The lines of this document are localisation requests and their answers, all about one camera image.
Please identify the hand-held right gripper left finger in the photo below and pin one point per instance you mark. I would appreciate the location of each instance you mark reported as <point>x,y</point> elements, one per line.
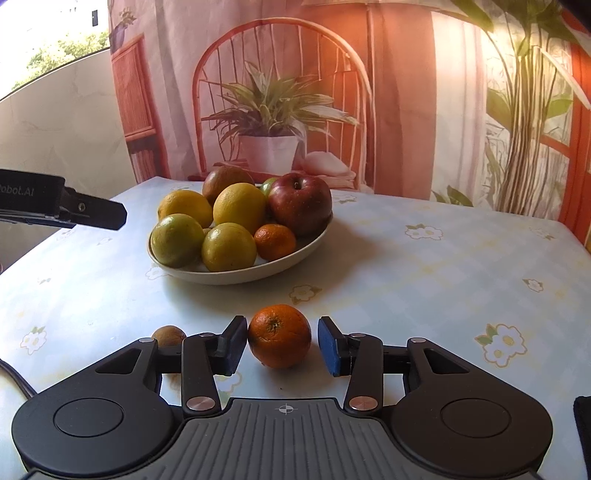
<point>235,346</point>

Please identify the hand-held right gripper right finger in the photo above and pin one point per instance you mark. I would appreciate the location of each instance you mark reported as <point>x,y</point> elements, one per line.
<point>328,346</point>

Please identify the printed backdrop cloth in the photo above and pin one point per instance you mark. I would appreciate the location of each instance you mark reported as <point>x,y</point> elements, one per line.
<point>406,92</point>

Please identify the orange tangerine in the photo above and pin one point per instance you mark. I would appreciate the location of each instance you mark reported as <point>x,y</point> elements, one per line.
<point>279,339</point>

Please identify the beige plate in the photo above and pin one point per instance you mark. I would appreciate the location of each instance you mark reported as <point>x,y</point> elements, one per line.
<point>286,265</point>

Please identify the black object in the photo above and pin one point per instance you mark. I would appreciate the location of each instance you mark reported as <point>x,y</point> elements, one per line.
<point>583,429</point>

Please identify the red apple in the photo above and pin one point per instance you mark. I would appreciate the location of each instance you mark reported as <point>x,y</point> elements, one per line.
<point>300,203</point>

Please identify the window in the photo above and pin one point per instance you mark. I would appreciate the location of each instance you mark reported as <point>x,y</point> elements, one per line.
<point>46,46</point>

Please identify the yellow green citrus fruit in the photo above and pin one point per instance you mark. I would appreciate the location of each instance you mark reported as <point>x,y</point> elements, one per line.
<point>177,240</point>
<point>228,247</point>

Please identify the floral checked tablecloth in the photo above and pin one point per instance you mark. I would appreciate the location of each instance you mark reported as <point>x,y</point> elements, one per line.
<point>438,286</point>

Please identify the brown kiwi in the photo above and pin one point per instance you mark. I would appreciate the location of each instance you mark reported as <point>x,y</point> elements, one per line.
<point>168,334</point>

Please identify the small tangerine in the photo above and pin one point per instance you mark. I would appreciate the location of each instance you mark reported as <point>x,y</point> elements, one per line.
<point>275,242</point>

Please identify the green lime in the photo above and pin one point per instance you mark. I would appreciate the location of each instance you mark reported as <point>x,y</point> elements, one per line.
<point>268,185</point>

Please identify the reddish brown apple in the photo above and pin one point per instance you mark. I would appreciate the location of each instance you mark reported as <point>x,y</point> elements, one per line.
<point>224,180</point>

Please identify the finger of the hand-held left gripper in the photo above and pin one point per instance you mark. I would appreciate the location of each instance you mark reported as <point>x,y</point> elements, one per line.
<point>94,210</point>

